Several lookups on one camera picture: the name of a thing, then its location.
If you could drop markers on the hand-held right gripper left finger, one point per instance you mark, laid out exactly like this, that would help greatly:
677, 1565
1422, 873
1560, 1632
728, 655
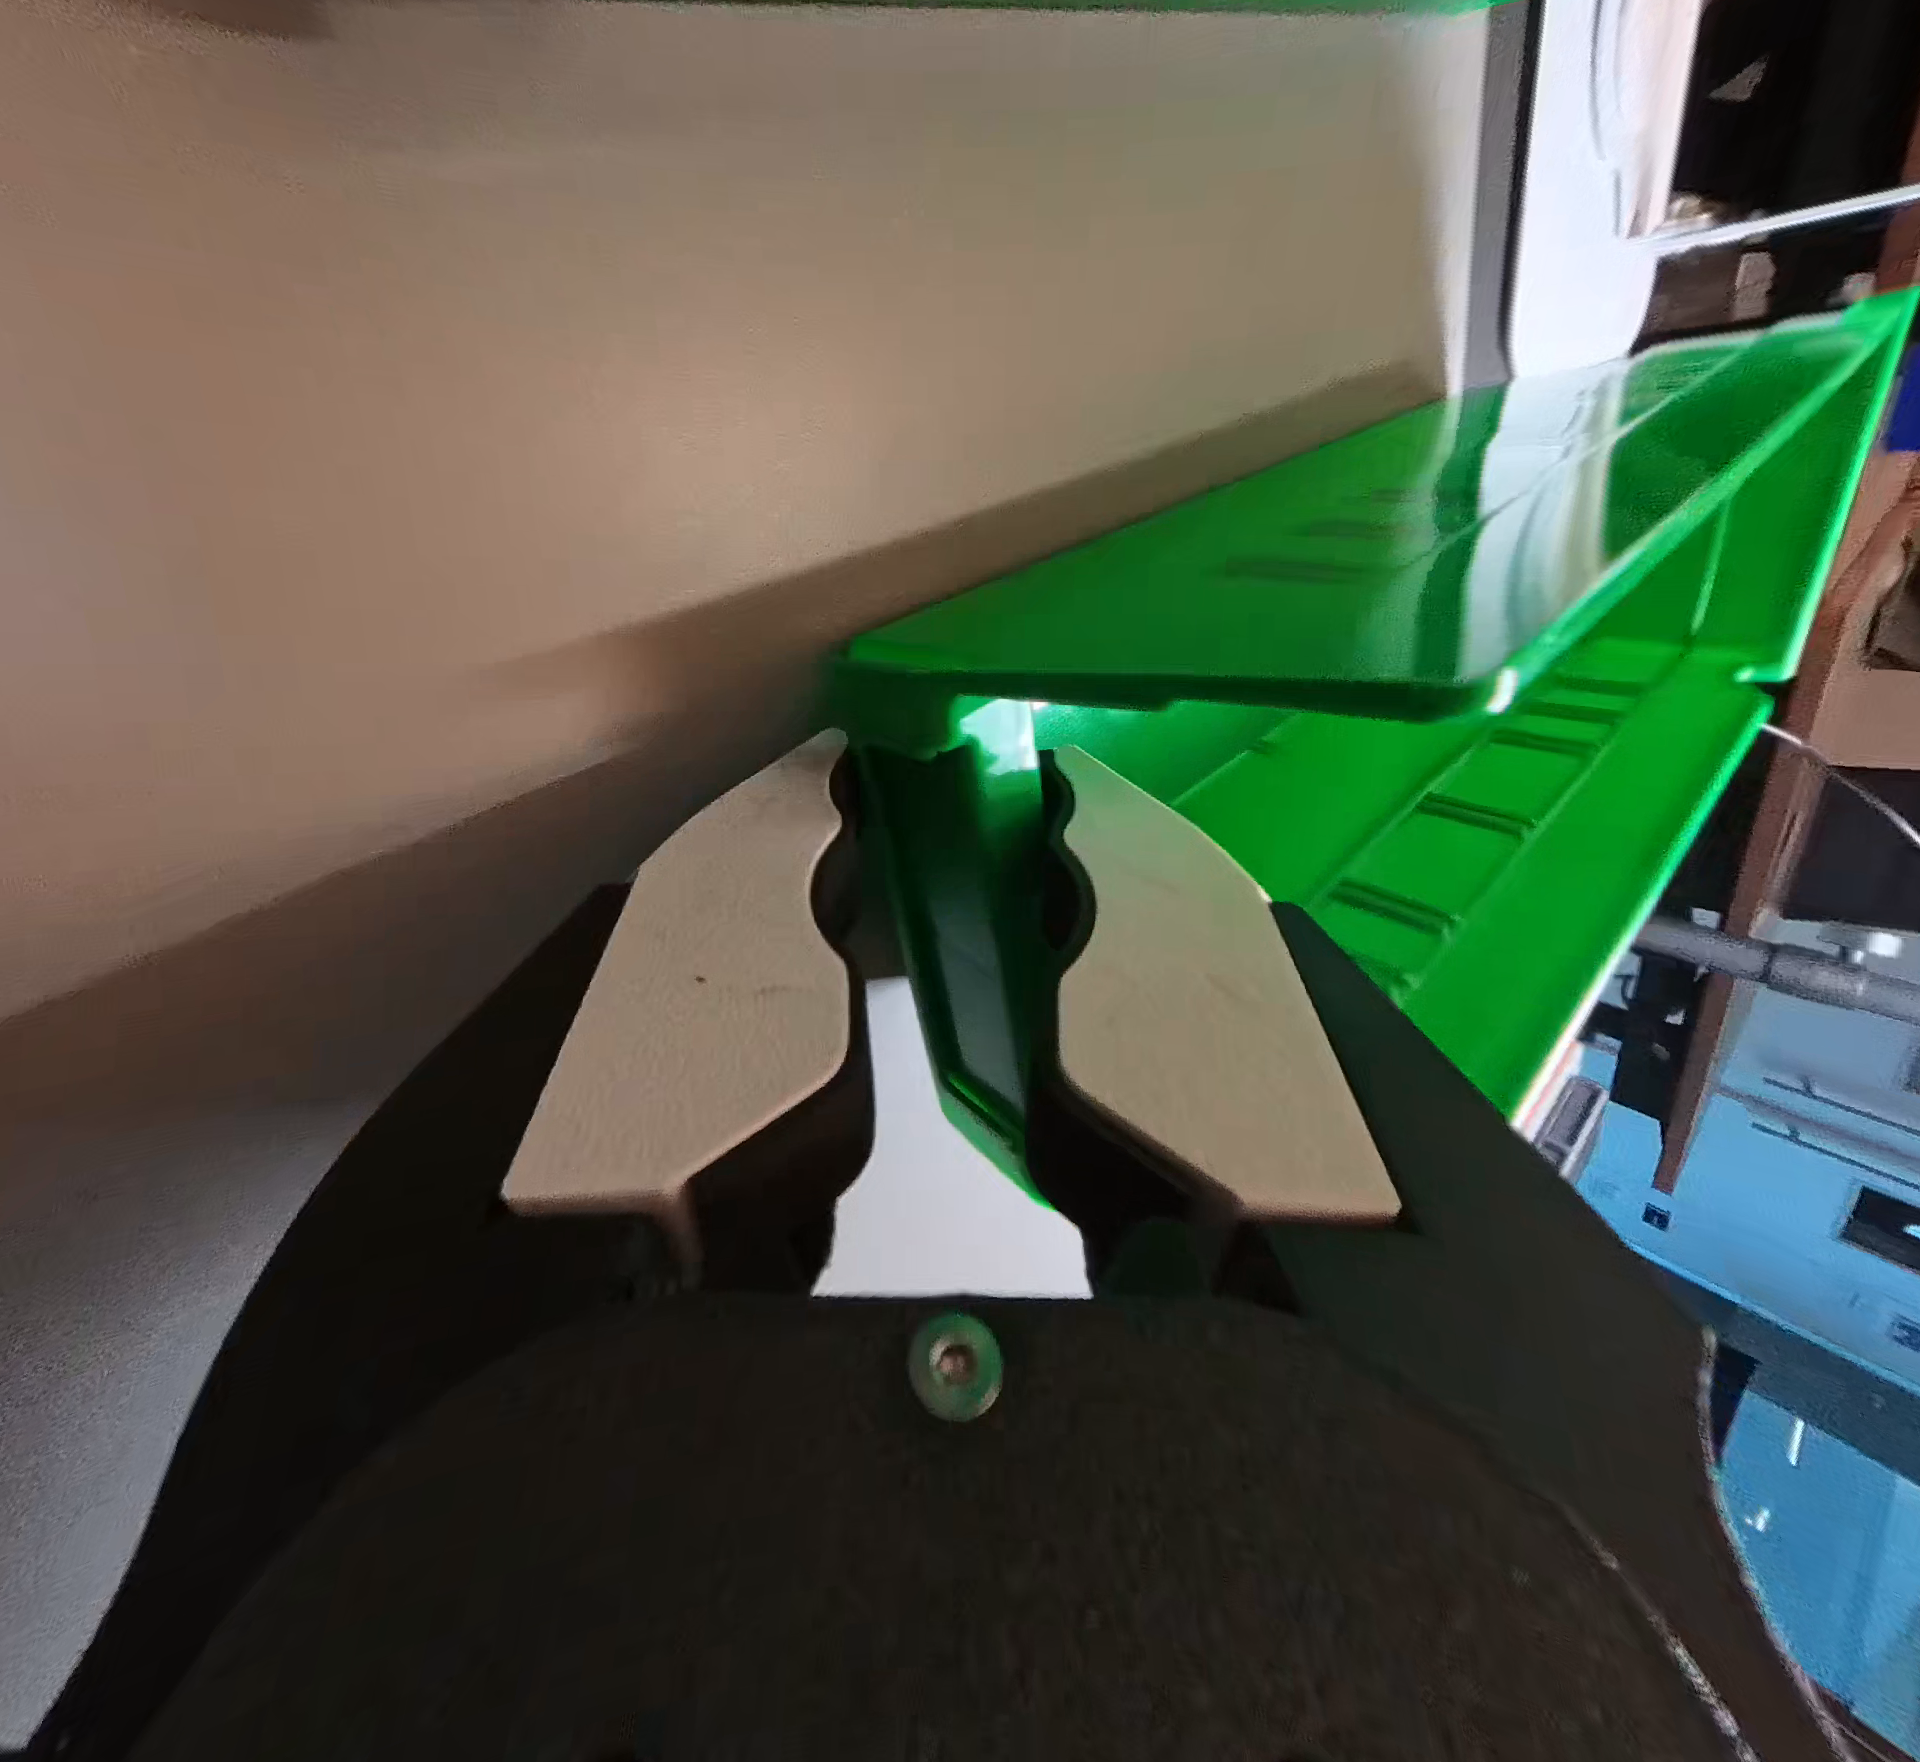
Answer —
689, 1027

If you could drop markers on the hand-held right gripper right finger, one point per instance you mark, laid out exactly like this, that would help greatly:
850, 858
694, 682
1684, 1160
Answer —
1215, 1042

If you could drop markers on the grey desk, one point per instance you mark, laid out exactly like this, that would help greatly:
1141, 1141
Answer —
600, 367

